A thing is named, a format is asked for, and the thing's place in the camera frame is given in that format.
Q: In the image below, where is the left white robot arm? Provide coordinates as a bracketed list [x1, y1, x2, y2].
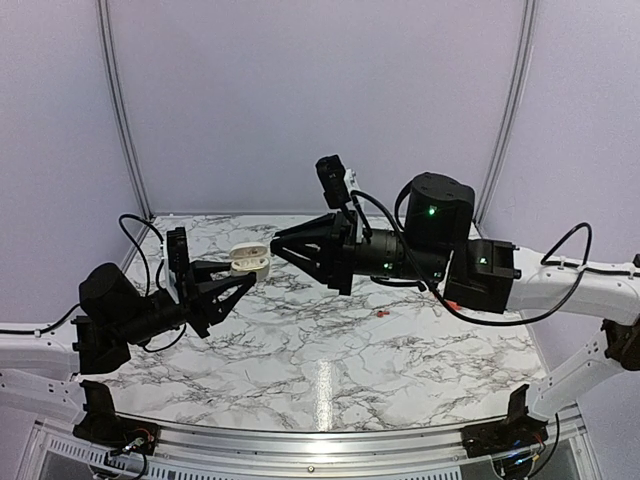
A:
[1, 261, 258, 445]

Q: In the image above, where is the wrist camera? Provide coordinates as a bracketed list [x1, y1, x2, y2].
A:
[163, 227, 190, 304]
[314, 154, 371, 241]

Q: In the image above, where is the right aluminium frame post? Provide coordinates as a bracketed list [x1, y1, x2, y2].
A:
[474, 0, 539, 228]

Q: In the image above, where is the aluminium front rail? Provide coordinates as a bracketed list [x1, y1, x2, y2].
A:
[29, 412, 586, 480]

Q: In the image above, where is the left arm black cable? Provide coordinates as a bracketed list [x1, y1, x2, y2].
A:
[118, 213, 186, 354]

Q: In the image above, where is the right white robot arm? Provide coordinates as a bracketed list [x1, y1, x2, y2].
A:
[271, 173, 639, 448]

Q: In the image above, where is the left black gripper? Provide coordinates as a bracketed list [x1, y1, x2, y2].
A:
[117, 260, 255, 346]

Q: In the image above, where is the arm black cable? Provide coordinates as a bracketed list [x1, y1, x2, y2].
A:
[118, 213, 186, 354]
[349, 188, 640, 327]

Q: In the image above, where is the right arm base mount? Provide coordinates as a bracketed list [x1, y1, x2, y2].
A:
[461, 384, 549, 458]

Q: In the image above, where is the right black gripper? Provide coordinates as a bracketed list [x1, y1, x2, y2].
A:
[270, 209, 451, 297]

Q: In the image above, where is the aluminium frame post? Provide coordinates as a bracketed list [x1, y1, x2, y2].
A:
[95, 0, 153, 219]
[474, 0, 539, 228]

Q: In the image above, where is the white earbuds charging case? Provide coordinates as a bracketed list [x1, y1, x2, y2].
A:
[229, 242, 271, 282]

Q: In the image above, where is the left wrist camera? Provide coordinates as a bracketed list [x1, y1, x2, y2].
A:
[163, 227, 190, 304]

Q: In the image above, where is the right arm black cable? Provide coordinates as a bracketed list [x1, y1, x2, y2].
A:
[349, 188, 640, 327]

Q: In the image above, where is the left aluminium frame post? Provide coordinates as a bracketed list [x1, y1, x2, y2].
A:
[95, 0, 153, 219]

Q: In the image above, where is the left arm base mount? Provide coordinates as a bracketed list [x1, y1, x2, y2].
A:
[73, 380, 160, 455]

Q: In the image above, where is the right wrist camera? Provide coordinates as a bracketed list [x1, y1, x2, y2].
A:
[314, 154, 371, 241]

